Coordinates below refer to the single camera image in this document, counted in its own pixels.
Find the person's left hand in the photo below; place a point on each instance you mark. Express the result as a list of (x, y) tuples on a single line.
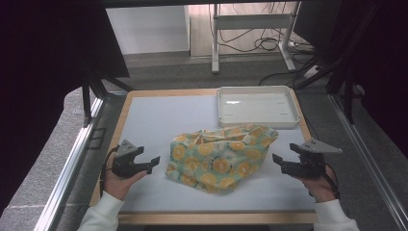
[(116, 186)]

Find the pale blue table mat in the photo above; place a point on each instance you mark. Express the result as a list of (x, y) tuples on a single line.
[(154, 122)]

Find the green yellow floral cloth bag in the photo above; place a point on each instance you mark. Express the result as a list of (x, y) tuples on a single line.
[(218, 157)]

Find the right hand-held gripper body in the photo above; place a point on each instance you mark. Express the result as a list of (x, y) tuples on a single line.
[(309, 159)]

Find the black curtain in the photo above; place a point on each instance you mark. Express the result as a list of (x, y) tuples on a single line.
[(41, 80), (378, 64)]

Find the wooden table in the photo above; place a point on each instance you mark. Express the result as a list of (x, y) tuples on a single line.
[(205, 218)]

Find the aluminium rail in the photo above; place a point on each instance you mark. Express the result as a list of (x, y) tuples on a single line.
[(69, 163), (369, 154)]

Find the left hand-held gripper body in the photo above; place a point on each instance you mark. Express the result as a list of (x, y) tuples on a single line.
[(123, 163)]

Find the black metal stand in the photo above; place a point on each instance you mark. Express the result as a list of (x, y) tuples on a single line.
[(86, 102), (348, 89)]

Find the white panel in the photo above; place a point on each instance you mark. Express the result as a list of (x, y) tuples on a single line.
[(146, 29)]

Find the person's right hand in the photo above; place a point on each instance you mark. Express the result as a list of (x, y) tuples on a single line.
[(317, 187)]

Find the white metal desk frame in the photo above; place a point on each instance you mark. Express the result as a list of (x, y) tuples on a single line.
[(253, 21)]

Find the white power strip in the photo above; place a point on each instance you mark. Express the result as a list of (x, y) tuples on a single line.
[(311, 72)]

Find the white plastic tray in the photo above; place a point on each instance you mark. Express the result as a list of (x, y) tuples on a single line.
[(258, 107)]

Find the black floor bracket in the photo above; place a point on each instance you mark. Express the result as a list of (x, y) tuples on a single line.
[(96, 138)]

